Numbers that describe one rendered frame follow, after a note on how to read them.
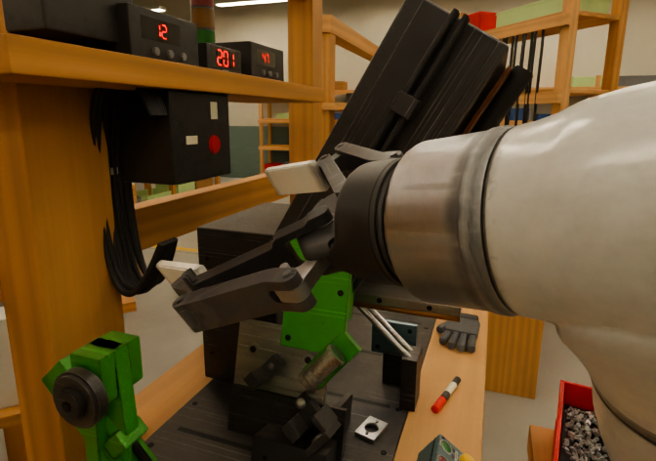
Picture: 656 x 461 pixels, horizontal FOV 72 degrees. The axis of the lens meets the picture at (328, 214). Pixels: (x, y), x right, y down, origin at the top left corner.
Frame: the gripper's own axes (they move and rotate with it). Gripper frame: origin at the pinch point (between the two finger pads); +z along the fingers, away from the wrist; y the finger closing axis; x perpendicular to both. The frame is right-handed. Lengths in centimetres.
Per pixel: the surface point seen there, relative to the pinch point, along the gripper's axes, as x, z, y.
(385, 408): -58, 23, 15
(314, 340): -33.8, 22.5, 11.2
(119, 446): -22.1, 26.6, -18.2
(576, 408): -80, -2, 39
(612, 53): -109, 49, 317
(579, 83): -326, 229, 808
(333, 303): -29.9, 19.7, 16.5
